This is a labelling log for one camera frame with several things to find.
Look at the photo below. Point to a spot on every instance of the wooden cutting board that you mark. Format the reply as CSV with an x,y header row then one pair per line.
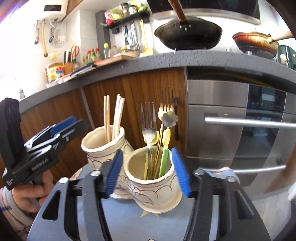
x,y
111,60

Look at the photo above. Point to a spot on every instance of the yellow labelled jar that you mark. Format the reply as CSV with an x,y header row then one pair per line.
x,y
54,71

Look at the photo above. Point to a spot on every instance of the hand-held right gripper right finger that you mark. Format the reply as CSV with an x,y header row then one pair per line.
x,y
181,171

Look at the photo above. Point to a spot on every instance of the wooden knife block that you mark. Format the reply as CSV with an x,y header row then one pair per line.
x,y
68,66

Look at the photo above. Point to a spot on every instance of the wooden kitchen cabinet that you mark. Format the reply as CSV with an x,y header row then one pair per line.
x,y
129,85

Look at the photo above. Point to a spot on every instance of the hanging metal kitchen utensils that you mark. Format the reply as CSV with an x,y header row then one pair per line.
x,y
130,37

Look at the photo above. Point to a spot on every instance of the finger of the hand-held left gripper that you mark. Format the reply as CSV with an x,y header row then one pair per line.
x,y
74,132
63,125

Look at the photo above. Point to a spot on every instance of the grey speckled countertop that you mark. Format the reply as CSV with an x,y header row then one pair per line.
x,y
161,60

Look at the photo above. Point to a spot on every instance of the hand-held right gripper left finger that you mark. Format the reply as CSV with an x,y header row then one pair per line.
x,y
114,171

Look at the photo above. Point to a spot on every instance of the wooden cabinet side panel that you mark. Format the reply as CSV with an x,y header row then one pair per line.
x,y
284,173

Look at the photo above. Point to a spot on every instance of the white floral ceramic utensil holder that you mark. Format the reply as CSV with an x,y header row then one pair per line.
x,y
143,192

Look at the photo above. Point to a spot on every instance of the dark green appliance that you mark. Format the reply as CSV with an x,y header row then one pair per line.
x,y
286,56

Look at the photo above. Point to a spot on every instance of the black kitchen knife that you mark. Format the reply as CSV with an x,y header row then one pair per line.
x,y
83,69

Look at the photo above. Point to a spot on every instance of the wooden chopstick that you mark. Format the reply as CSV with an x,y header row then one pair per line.
x,y
116,115
108,115
120,115
105,115

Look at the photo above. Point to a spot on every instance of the blue cartoon printed cloth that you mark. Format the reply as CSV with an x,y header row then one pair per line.
x,y
129,222

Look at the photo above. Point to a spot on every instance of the person's left hand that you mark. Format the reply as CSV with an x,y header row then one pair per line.
x,y
25,197

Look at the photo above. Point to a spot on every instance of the yellow spatula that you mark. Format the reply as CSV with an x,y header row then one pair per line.
x,y
146,48

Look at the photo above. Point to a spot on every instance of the brown frying pan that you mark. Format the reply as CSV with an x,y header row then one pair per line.
x,y
254,44

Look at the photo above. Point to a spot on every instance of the row of sauce bottles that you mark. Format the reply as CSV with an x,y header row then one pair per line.
x,y
92,56

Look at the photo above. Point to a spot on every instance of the flower-topped plastic fruit fork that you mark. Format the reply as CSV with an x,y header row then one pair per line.
x,y
169,119

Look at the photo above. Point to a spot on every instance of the person's left forearm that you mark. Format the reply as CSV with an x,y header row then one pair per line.
x,y
9,208

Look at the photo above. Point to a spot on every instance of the white water heater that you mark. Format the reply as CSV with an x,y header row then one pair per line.
x,y
55,9

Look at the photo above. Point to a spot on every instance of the silver metal fork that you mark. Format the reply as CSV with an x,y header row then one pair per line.
x,y
149,132

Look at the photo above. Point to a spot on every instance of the stainless steel oven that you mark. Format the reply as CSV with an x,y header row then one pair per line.
x,y
219,97

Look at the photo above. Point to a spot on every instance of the black wall shelf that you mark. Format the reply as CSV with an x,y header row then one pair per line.
x,y
129,19

